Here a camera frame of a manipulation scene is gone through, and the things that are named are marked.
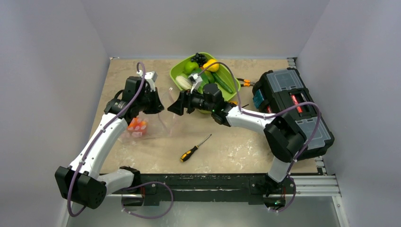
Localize clear zip bag pink dots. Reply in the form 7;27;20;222
120;87;183;145

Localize green plastic tray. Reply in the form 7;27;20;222
170;52;241;101

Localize red bell pepper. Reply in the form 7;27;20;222
127;117;140;131

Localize orange persimmon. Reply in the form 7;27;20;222
134;121;148;132

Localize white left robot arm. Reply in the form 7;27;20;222
55;72;164;209

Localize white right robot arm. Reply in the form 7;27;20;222
168;84;306;195

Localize green bok choy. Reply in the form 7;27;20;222
199;73;209;91

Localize green mango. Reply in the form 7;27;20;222
204;70;215;83

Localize green cucumber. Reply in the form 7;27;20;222
211;72;234;94

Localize green apple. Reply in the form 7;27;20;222
183;61;199;75

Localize black grape bunch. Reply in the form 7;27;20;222
190;52;208;67

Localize yellow black screwdriver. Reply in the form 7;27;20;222
180;134;212;162

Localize black toolbox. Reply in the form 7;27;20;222
252;68;335;160

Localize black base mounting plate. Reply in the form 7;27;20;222
113;173;296;207

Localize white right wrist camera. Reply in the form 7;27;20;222
188;73;203;94

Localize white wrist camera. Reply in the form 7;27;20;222
136;70;157;92
188;73;203;94

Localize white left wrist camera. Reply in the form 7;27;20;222
136;70;157;92

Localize orange handled pliers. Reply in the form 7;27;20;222
237;78;255;87

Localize aluminium frame rail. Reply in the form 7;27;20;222
103;174;340;198

